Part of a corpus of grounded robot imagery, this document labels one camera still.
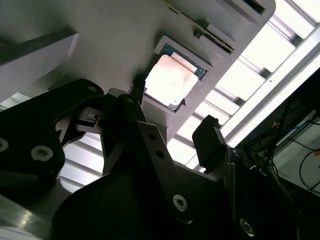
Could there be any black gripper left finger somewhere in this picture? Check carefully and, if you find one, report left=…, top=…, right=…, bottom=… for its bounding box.
left=0, top=74, right=194, bottom=224

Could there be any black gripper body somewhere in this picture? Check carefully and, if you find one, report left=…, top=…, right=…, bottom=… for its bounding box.
left=51, top=164, right=241, bottom=240

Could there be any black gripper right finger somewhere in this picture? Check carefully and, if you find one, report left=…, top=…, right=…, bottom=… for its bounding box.
left=191, top=114, right=260, bottom=240

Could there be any silver CPU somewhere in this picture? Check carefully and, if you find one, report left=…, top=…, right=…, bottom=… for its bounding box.
left=143, top=51, right=207, bottom=112

